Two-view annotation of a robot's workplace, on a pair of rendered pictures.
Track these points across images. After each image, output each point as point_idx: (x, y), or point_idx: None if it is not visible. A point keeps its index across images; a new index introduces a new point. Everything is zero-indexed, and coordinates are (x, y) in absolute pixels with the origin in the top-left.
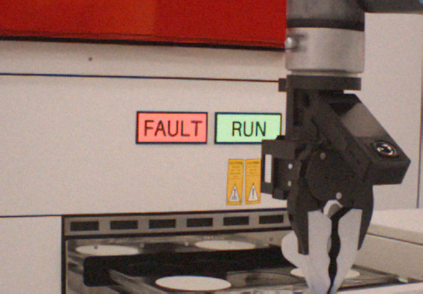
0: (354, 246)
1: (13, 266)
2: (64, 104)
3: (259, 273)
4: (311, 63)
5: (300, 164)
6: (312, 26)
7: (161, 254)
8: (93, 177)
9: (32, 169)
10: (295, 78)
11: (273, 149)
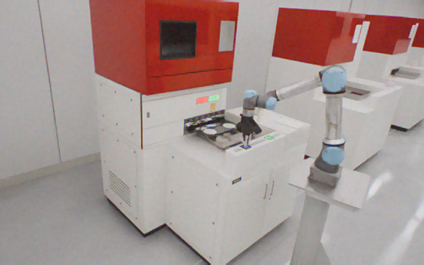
0: (250, 138)
1: (176, 129)
2: (185, 99)
3: (218, 126)
4: (247, 115)
5: (244, 129)
6: (248, 110)
7: None
8: (189, 111)
9: (179, 112)
10: (244, 116)
11: (239, 125)
